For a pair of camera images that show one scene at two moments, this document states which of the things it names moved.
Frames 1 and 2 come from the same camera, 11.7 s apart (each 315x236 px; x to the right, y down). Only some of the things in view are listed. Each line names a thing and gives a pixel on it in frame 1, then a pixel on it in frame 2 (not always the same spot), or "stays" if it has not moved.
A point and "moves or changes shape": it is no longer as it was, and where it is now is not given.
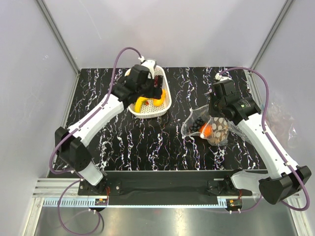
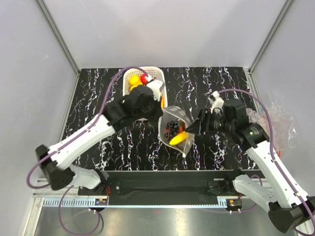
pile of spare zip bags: (282, 124) stays
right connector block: (234, 203) stays
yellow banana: (138, 103) moves or changes shape
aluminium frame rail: (65, 191) stays
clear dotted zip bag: (215, 130) moves or changes shape
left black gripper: (155, 92) → (158, 112)
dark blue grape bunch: (196, 125) moves or changes shape
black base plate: (170, 188) stays
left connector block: (101, 202) stays
